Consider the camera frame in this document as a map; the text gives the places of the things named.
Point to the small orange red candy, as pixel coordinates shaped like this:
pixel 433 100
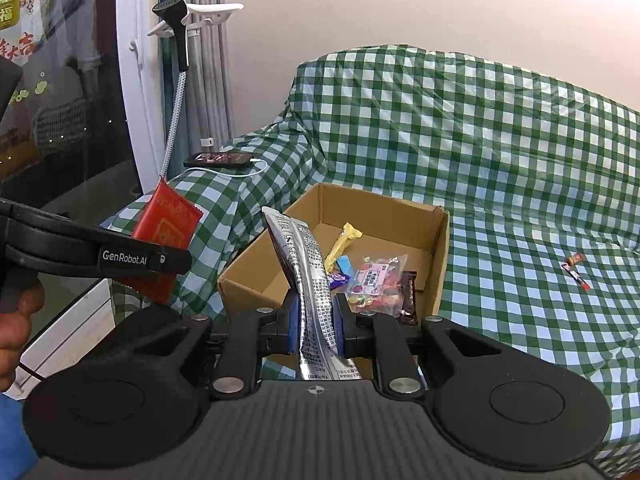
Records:
pixel 575 259

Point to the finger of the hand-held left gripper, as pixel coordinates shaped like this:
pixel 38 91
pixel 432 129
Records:
pixel 175 260

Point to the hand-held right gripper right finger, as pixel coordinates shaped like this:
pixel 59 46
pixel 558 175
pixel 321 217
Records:
pixel 340 330

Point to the green checked sofa cover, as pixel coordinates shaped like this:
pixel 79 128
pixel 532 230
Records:
pixel 450 135

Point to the red square snack packet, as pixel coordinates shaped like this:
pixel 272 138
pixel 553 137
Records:
pixel 165 220

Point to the person's left hand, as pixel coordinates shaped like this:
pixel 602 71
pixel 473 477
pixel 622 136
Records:
pixel 20 340

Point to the black sprayer head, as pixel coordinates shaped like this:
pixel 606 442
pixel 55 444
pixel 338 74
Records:
pixel 177 35

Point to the white framed glass door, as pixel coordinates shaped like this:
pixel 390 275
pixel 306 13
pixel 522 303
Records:
pixel 140 110

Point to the blue stick packet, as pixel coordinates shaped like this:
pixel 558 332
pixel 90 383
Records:
pixel 346 266

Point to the black smartphone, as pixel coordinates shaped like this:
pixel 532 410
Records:
pixel 220 159

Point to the thin red stick packet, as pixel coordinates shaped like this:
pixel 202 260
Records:
pixel 577 276

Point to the white curtain clip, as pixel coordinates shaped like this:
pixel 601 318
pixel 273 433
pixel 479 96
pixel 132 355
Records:
pixel 207 141

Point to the purple snack packet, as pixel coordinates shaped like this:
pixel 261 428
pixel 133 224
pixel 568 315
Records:
pixel 339 280

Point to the clear bag of candies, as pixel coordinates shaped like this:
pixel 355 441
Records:
pixel 372 280

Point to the brown cardboard box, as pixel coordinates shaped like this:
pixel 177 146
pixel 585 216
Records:
pixel 380 210

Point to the beige candy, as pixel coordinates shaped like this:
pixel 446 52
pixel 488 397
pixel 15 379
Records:
pixel 342 242

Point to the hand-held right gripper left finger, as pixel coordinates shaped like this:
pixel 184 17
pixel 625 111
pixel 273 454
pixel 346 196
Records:
pixel 293 330

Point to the grey curtain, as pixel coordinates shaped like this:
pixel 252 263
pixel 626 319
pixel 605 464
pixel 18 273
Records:
pixel 210 85

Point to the silver snack packet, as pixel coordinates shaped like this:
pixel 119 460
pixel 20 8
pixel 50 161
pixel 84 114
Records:
pixel 310 270

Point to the dark brown chocolate bar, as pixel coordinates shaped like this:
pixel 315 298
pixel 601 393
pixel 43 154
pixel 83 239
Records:
pixel 409 295

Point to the wicker chair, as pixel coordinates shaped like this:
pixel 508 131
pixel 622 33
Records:
pixel 60 120

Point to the white wall rack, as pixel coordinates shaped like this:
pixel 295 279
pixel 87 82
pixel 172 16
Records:
pixel 215 9

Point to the person's blue clothing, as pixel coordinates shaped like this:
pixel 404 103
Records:
pixel 12 435

